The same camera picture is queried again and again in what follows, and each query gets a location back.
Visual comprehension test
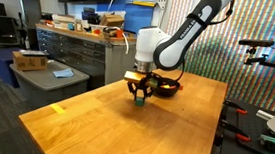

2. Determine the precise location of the black exterior camera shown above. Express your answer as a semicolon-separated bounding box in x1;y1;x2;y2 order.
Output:
238;37;275;50

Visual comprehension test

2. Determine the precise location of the yellow level tool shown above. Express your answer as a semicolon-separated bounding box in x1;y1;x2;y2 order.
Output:
127;0;157;8

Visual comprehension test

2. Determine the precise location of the blue storage bin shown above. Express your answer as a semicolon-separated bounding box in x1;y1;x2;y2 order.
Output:
0;47;23;89

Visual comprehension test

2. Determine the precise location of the yellow tape strip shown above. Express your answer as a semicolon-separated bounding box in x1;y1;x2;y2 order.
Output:
49;102;67;116

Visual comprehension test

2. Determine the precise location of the grey drawer cabinet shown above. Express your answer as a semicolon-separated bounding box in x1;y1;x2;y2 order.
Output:
31;23;141;89

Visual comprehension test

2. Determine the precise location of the blue board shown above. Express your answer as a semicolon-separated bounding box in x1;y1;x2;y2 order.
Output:
94;0;159;36

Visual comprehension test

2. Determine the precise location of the dark blue equipment pile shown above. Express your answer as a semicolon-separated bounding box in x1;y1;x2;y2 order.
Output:
80;6;101;25

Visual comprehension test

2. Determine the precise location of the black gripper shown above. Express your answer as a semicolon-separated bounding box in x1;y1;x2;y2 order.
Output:
125;71;161;103

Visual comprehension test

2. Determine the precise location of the black clamp orange handle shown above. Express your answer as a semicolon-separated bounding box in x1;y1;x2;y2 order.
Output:
223;99;250;116
217;118;254;143

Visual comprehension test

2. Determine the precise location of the gold wrist camera bar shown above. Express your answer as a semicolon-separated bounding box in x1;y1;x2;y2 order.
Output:
123;70;147;85

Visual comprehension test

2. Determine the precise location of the blue cloth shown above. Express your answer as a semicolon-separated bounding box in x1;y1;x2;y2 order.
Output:
52;67;76;81

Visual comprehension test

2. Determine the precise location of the silver aluminium bar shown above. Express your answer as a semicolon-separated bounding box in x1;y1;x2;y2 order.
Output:
255;109;275;122

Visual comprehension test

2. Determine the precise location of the stack of books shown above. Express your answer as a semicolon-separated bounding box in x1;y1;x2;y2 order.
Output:
50;12;77;31

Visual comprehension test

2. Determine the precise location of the black bowl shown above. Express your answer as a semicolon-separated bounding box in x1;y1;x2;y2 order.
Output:
154;76;182;99

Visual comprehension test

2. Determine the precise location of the small orange item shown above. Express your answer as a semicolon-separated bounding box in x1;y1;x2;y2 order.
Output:
115;29;125;40

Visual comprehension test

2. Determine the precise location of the white metal rail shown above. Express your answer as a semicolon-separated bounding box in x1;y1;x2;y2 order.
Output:
150;0;169;32

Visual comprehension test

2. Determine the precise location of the open cardboard box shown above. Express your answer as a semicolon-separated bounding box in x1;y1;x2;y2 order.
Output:
99;13;127;29

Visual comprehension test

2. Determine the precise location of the grey plastic tote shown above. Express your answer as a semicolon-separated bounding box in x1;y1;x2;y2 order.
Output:
6;55;93;113

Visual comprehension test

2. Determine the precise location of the colourful patterned backdrop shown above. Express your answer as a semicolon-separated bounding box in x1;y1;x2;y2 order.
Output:
157;0;275;112

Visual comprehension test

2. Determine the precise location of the green cube toy block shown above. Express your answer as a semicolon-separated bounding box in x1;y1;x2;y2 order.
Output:
134;96;146;108

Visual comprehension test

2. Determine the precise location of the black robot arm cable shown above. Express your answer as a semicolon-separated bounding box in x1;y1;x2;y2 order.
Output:
172;0;237;88

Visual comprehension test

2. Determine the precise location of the printed cardboard box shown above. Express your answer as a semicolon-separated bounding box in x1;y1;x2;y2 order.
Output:
10;49;50;74

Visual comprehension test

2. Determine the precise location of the white curved hose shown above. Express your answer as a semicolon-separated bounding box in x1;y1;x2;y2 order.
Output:
109;26;132;55

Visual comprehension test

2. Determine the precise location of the flat grey tray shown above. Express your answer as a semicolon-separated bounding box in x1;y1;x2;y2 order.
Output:
18;48;49;59

